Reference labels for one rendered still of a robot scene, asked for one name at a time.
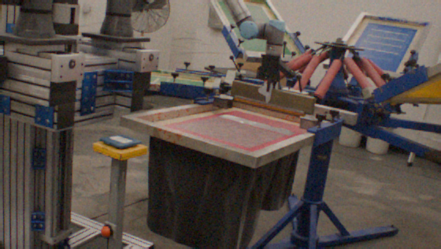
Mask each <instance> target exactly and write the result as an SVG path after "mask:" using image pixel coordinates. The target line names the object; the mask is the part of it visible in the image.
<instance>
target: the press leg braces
mask: <svg viewBox="0 0 441 249"><path fill-rule="evenodd" d="M304 205H305V203H304V202H303V201H302V200H300V201H299V202H298V203H297V204H296V205H295V206H294V207H293V208H292V209H291V210H289V211H288V212H287V213H286V214H285V215H284V216H283V217H282V218H281V219H280V220H279V221H278V222H277V223H276V224H275V225H274V226H273V227H272V228H271V229H270V230H269V231H267V233H266V234H265V235H264V236H263V237H262V238H261V239H260V240H259V241H258V242H256V243H255V244H254V245H253V246H248V248H249V249H267V248H266V247H265V245H266V244H267V243H268V242H269V241H270V240H272V239H273V238H275V237H276V236H277V235H278V234H279V233H280V231H281V230H282V229H283V228H284V227H286V226H287V225H288V224H289V223H290V222H291V221H292V220H293V219H294V220H295V222H296V223H298V216H299V213H300V212H301V211H302V210H304ZM322 210H323V212H324V213H325V214H326V215H327V216H328V218H329V220H330V221H331V222H332V224H334V226H335V227H336V228H337V229H338V230H339V231H340V232H337V233H336V235H338V236H339V237H340V238H342V239H343V238H346V237H351V236H354V235H352V234H350V233H349V232H348V231H347V229H345V228H344V226H343V224H342V222H341V221H339V219H338V218H337V217H336V215H335V214H334V213H333V212H332V211H331V210H330V207H329V206H328V205H327V204H326V203H325V201H324V205H323V208H322ZM316 240H317V205H310V207H309V248H308V249H316Z"/></svg>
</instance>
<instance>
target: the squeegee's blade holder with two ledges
mask: <svg viewBox="0 0 441 249"><path fill-rule="evenodd" d="M235 98H240V99H243V100H247V101H250V102H256V103H260V104H263V105H267V106H272V107H276V108H280V109H282V110H288V111H292V112H296V113H300V114H304V113H305V112H304V111H301V110H296V109H292V108H288V107H285V106H279V105H276V104H272V103H268V102H263V101H259V100H256V99H252V98H246V97H243V96H235Z"/></svg>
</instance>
